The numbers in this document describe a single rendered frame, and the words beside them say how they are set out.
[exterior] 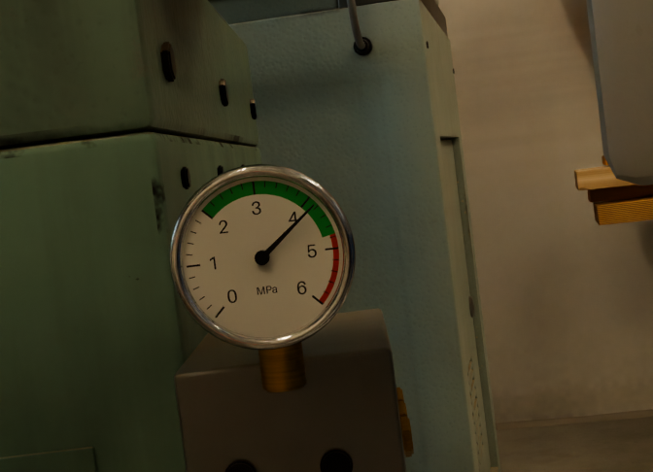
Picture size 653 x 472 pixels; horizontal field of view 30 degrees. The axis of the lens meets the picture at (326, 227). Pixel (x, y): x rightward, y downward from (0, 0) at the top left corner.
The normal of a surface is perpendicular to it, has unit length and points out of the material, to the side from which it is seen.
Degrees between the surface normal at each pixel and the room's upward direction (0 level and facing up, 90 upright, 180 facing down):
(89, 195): 90
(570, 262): 90
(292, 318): 90
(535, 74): 90
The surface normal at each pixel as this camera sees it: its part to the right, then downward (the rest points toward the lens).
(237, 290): -0.02, 0.05
